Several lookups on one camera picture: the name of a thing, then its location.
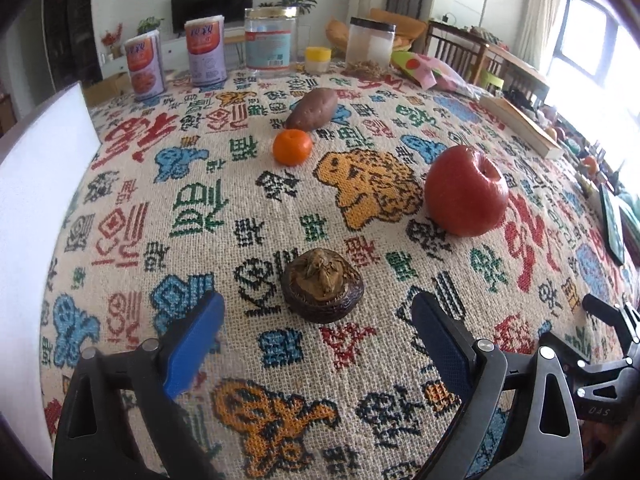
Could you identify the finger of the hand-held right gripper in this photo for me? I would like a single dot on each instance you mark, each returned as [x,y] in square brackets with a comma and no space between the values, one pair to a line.
[600,306]
[605,367]

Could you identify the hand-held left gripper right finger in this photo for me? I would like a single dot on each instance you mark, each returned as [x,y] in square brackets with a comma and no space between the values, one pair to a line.
[440,340]

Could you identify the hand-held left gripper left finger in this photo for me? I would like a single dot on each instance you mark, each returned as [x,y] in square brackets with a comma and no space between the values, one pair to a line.
[195,340]

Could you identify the red apple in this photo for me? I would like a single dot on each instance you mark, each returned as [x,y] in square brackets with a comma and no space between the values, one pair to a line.
[465,192]

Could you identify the small tangerine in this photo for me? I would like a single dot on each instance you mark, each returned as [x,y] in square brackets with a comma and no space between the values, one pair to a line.
[292,147]

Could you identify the black smartphone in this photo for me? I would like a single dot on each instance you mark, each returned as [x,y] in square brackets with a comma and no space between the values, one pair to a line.
[612,225]

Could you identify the round orange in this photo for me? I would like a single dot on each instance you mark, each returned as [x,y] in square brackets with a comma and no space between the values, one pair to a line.
[590,165]

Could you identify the printed woven tablecloth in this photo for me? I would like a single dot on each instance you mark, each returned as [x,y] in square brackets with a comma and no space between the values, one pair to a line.
[300,200]

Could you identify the orange cover book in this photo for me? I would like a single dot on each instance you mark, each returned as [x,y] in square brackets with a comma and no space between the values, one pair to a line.
[522,125]

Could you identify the white board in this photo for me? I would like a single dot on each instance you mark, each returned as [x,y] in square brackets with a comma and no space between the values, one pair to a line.
[35,220]

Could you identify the green chair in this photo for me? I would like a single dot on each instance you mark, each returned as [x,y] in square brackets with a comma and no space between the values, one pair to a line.
[494,83]

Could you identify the window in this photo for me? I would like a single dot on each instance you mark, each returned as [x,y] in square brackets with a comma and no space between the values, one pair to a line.
[600,50]

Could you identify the purple sweet potato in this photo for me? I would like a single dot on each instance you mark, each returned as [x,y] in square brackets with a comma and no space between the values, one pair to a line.
[312,109]

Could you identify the pink snack packet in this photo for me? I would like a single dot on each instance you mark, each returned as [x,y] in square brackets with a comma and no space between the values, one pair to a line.
[435,72]

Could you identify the pink labelled can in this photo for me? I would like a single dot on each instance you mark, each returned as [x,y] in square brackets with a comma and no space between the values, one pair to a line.
[145,67]
[206,52]

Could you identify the pile of dried brown scraps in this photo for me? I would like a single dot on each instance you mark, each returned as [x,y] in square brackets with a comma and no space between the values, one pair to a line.
[367,69]

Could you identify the wooden slatted chair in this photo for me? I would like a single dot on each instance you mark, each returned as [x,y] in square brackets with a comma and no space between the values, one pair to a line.
[465,47]

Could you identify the cream curtain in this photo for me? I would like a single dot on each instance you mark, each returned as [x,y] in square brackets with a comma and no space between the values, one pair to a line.
[542,10]

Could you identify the clear plastic black lid jar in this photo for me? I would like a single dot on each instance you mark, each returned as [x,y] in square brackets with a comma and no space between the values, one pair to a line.
[371,42]

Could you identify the small yellow lid jar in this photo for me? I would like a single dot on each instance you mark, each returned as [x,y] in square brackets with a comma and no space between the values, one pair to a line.
[318,60]

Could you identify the glass jar with gold lid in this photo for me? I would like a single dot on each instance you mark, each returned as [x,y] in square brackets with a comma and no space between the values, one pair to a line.
[270,42]

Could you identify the red flower decoration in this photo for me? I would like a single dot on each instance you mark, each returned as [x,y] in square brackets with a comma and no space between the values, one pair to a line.
[112,40]

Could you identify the orange brown beanbag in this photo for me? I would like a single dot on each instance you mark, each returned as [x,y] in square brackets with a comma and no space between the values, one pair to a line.
[407,30]

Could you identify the thin leafy potted plant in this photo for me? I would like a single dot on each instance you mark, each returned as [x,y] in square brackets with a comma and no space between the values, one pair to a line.
[150,25]

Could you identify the black television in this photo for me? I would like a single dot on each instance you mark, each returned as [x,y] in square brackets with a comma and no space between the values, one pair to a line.
[210,5]

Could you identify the large green potted plant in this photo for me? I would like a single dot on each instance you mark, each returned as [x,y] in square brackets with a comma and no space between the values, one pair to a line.
[296,2]

